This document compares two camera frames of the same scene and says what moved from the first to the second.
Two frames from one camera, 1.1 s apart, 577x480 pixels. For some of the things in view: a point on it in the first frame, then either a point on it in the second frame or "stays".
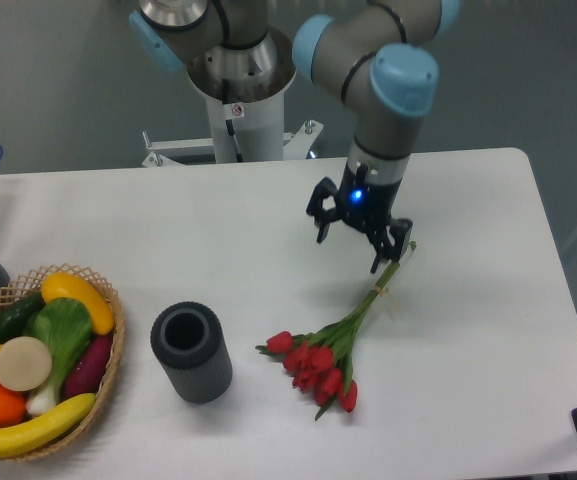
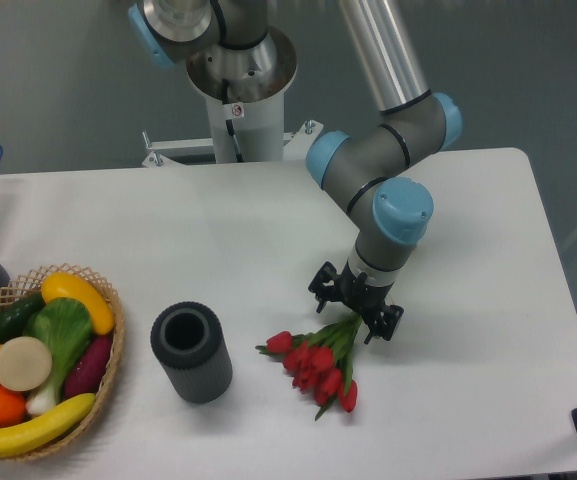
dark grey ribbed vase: x=189 y=341 stays
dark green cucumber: x=6 y=322 stays
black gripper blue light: x=366 y=206 → x=363 y=298
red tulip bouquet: x=320 y=360 stays
